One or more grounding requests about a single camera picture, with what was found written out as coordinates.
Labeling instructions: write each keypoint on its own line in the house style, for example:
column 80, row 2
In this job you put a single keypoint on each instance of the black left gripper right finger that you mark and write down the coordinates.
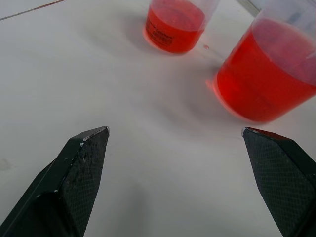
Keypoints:
column 279, row 182

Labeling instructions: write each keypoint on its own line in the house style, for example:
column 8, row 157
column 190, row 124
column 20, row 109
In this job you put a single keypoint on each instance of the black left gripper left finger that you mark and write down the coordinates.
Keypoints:
column 71, row 182

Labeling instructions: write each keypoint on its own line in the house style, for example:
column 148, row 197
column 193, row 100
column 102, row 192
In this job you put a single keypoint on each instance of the large clear beaker red liquid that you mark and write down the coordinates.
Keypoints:
column 261, row 81

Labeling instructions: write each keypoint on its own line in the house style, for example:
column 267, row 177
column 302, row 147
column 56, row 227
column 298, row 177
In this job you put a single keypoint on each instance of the small clear beaker red liquid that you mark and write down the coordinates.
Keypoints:
column 172, row 29

